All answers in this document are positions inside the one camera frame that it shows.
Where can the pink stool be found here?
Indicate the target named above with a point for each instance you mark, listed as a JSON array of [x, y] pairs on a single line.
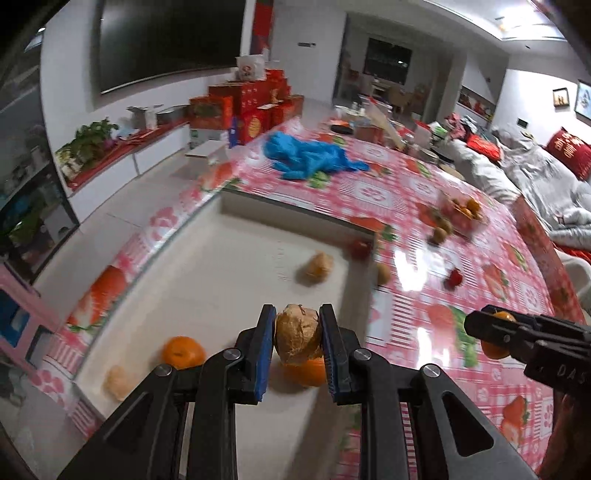
[[23, 318]]

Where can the white paper bag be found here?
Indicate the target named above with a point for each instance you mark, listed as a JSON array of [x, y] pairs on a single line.
[[251, 67]]

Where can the red embroidered pillow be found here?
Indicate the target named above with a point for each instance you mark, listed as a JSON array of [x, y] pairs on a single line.
[[570, 152]]

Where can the person's right forearm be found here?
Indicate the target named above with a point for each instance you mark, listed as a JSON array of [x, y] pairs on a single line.
[[570, 434]]

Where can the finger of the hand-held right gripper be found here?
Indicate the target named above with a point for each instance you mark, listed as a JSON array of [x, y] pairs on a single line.
[[498, 332], [545, 321]]

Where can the pile of blue gloves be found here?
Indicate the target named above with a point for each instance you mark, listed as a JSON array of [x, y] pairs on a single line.
[[309, 157]]

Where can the large framed picture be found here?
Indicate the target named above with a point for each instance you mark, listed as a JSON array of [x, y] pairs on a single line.
[[584, 99]]

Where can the white television cabinet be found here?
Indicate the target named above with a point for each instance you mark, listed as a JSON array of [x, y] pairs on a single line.
[[152, 152]]

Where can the clear plastic fruit container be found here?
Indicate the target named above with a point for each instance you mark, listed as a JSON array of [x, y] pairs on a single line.
[[461, 214]]

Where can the brown kiwi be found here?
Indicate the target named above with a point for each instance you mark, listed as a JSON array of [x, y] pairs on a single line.
[[438, 235], [446, 224], [383, 273]]

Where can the grey blanket on sofa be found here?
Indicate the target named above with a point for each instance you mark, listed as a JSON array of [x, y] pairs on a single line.
[[540, 189]]

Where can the large cherry tomato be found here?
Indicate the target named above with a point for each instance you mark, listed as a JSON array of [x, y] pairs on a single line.
[[360, 249]]

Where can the stack of red gift boxes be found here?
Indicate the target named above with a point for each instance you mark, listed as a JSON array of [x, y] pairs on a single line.
[[249, 110]]

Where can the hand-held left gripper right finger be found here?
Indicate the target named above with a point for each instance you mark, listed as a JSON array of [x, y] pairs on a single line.
[[333, 360]]

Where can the white tray with grey rim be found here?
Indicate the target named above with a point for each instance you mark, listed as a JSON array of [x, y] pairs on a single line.
[[221, 277]]

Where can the orange in clear container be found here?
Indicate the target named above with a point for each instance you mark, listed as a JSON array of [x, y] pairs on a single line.
[[472, 206]]

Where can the red cloth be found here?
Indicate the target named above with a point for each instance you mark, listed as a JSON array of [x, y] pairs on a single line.
[[482, 147]]

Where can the large dimpled orange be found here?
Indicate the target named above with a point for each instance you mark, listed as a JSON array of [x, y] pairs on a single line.
[[304, 373]]

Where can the green potted plant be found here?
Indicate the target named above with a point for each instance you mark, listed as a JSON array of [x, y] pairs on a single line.
[[90, 138]]

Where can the smooth yellow-orange orange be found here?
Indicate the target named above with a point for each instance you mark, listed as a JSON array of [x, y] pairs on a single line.
[[494, 349]]

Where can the small framed picture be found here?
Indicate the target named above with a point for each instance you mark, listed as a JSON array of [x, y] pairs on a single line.
[[559, 97]]

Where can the small orange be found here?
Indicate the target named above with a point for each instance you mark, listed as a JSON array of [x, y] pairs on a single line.
[[182, 351]]

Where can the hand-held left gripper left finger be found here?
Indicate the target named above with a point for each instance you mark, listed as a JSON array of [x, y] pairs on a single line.
[[264, 355]]

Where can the small cherry tomato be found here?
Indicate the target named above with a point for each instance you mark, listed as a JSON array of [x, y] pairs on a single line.
[[455, 277]]

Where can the wrinkled tan husked fruit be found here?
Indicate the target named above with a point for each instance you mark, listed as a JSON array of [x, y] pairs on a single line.
[[316, 267], [298, 332]]

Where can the black television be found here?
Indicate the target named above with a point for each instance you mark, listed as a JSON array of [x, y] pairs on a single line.
[[171, 41]]

